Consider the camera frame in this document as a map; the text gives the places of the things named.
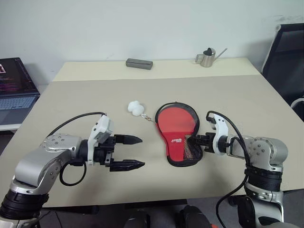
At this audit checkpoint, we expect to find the grey rectangular box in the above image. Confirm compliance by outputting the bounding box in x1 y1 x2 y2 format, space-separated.
125 58 153 70

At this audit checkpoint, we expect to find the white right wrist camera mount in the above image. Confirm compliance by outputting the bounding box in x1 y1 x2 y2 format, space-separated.
209 113 230 156

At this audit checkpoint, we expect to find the black office chair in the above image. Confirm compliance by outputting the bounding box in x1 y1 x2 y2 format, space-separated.
261 23 304 110

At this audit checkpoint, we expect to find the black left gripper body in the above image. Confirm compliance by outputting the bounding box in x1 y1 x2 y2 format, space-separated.
95 135 117 168

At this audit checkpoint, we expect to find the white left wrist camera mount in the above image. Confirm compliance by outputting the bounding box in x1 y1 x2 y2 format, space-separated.
86 115 115 167

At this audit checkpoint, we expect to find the white pompom keychain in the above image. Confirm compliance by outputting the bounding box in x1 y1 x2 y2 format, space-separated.
127 101 155 123

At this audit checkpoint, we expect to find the beige table cover sheet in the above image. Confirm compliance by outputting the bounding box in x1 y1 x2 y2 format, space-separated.
0 74 304 209

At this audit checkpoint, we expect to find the black red paddle case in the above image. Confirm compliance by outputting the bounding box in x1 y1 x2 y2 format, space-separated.
154 102 204 167

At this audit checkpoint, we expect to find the red table tennis paddle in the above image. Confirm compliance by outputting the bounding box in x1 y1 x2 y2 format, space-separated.
157 107 198 133

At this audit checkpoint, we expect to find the silver metal watering can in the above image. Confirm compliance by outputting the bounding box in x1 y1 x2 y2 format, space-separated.
195 47 228 68

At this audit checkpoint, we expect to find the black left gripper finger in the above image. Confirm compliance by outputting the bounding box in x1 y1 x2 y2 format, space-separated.
114 134 143 146
109 159 146 172

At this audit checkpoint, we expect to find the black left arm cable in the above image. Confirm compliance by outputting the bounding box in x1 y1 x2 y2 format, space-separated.
49 112 106 186

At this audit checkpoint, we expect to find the white side desk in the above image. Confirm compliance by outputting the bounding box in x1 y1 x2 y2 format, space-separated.
0 122 24 131

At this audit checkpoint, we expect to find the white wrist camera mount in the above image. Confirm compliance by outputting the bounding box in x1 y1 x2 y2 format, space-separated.
86 115 115 167
209 113 230 156

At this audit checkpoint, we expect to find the open laptop computer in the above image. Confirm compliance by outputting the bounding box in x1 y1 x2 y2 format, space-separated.
0 57 40 126

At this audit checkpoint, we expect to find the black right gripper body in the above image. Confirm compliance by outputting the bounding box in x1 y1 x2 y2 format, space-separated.
197 133 216 152

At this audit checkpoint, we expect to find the black table frame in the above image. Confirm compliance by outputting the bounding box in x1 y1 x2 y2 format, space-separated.
41 199 188 214

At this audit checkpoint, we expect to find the dark rounded shape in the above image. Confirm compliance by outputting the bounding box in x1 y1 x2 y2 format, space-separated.
179 205 209 228

